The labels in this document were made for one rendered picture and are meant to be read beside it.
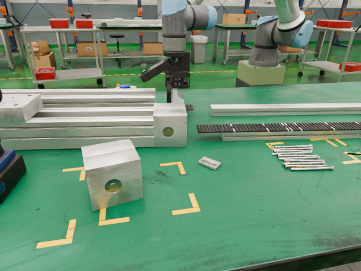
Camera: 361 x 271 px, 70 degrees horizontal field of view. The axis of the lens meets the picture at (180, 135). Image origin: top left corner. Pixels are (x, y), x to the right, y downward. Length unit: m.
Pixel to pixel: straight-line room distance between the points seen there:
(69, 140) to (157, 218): 0.36
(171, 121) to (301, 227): 0.38
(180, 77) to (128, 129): 0.27
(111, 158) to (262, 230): 0.30
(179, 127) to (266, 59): 0.80
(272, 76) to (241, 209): 0.98
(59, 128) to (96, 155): 0.25
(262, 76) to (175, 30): 0.67
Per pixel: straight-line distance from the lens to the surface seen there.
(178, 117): 0.68
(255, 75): 1.36
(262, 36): 1.38
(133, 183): 0.51
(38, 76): 3.78
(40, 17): 8.61
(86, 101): 0.91
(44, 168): 0.70
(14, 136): 0.79
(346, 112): 1.14
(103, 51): 5.64
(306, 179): 0.66
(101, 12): 8.34
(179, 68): 0.87
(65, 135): 0.74
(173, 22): 0.83
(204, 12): 0.90
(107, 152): 0.52
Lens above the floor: 1.13
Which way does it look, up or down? 27 degrees down
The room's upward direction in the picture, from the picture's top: 1 degrees clockwise
